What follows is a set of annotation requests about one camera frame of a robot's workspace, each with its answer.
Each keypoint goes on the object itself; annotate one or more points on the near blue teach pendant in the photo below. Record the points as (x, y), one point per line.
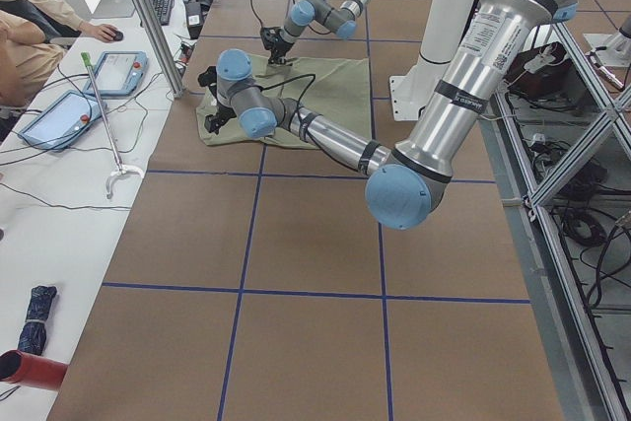
(62, 123)

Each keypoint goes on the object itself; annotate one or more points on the aluminium frame post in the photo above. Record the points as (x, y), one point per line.
(159, 44)

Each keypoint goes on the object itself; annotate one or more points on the folded dark blue umbrella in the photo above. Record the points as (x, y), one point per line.
(33, 335)

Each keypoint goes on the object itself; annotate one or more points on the blue teach pendant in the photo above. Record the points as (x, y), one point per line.
(62, 123)
(118, 73)

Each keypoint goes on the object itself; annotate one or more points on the reacher grabber stick green handle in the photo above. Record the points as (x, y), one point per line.
(120, 169)

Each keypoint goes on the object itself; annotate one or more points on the person's hand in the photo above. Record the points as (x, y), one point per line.
(102, 32)

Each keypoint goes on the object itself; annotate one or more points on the seated person beige shirt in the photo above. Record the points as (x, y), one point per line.
(28, 57)

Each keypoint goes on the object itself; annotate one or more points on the red cylinder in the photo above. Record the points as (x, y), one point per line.
(26, 369)

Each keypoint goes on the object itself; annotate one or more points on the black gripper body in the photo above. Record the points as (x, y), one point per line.
(222, 114)
(277, 45)

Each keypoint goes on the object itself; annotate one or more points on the black power adapter box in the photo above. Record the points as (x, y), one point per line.
(194, 18)

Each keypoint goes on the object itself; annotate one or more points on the far blue teach pendant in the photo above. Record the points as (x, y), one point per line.
(118, 73)

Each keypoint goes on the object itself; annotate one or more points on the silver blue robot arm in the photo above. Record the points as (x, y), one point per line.
(467, 50)
(339, 21)

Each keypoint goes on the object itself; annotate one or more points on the olive green long-sleeve shirt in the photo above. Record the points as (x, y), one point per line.
(340, 92)

